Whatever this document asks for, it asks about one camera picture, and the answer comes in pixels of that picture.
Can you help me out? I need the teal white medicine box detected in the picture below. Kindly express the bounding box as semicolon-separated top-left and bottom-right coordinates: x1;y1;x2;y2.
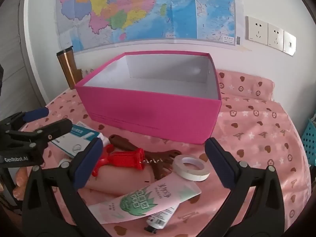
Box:
51;121;102;158

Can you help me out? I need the white tube black cap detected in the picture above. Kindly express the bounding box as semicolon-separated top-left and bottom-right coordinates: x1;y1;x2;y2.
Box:
144;204;179;233

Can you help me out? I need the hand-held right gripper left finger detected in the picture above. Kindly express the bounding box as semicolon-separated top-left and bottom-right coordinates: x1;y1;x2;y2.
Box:
22;138;109;237

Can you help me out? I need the person's left hand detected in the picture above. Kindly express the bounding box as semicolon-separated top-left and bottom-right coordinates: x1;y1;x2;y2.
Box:
13;169;28;199

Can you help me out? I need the pink cardboard box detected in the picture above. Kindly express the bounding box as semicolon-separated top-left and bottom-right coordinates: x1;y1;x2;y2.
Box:
75;51;222;145

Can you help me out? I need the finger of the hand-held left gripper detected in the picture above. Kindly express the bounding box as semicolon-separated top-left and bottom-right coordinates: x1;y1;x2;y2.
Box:
0;107;49;134
6;118;73;151

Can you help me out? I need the pink printed blanket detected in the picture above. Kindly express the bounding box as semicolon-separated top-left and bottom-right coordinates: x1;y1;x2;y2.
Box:
15;69;313;237

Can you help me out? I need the white wall socket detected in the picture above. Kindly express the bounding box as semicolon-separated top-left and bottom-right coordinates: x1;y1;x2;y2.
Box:
248;16;269;45
268;23;284;51

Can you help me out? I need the clear aloe gel tube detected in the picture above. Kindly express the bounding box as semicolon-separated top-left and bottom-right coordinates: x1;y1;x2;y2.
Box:
87;171;201;225

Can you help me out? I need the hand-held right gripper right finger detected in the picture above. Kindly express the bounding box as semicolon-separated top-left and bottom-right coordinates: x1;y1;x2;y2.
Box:
204;137;293;237

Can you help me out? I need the brown wooden back scratcher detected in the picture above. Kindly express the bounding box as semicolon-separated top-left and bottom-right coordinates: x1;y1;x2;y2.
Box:
109;134;182;181

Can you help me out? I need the copper travel tumbler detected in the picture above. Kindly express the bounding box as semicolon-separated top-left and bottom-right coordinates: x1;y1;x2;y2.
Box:
56;47;83;90

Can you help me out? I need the flesh coloured plastic object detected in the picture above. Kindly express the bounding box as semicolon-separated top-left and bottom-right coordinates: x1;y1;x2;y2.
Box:
84;164;155;197

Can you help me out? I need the grey wardrobe door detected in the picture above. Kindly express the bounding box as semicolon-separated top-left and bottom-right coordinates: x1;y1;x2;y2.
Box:
0;0;47;121

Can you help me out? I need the white tape roll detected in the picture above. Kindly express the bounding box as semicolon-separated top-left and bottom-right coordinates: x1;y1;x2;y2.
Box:
172;154;211;181

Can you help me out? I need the red corkscrew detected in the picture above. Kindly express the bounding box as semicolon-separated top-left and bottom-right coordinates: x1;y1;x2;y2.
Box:
92;144;163;178

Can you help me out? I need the white wall switch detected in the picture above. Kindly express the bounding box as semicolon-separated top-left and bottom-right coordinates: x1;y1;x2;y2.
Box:
283;31;297;56

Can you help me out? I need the colourful wall map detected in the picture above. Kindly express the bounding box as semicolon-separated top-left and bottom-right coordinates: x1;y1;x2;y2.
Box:
55;0;244;55

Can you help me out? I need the blue perforated plastic basket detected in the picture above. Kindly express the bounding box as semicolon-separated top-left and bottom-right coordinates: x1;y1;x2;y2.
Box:
300;118;316;166

